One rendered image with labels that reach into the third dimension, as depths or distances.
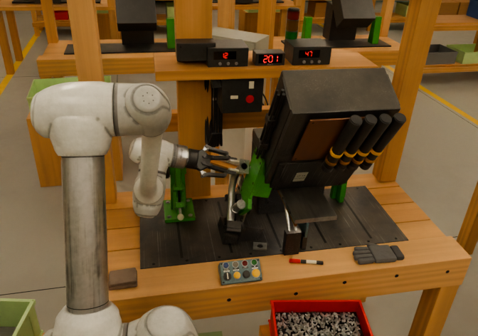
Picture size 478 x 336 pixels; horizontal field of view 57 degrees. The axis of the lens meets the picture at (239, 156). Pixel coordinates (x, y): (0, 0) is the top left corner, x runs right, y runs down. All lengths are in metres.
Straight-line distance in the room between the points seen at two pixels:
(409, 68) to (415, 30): 0.17
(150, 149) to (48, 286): 1.86
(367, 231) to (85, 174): 1.28
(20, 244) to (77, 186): 2.37
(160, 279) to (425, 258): 1.03
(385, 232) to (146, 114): 1.28
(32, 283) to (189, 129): 1.63
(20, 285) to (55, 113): 2.16
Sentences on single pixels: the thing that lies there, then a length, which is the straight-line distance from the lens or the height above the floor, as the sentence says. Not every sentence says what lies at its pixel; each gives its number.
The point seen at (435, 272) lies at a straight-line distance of 2.00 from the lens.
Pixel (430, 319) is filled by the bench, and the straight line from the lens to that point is 2.22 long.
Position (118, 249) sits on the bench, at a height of 0.88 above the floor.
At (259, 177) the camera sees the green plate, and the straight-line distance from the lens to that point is 1.68.
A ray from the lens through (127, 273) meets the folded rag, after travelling 1.69.
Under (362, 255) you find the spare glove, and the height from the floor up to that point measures 0.92.
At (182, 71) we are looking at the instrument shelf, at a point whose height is 1.54.
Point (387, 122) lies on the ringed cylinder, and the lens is 1.41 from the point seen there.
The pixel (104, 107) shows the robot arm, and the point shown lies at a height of 1.67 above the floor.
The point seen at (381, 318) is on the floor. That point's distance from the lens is 2.92.
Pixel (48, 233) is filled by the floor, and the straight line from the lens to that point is 3.49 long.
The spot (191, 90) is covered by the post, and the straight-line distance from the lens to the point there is 1.87.
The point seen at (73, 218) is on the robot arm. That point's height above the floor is 1.43.
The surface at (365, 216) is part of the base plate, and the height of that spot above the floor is 0.90.
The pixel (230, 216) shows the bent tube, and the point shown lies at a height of 1.00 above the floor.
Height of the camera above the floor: 2.08
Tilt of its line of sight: 29 degrees down
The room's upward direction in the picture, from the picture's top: 3 degrees clockwise
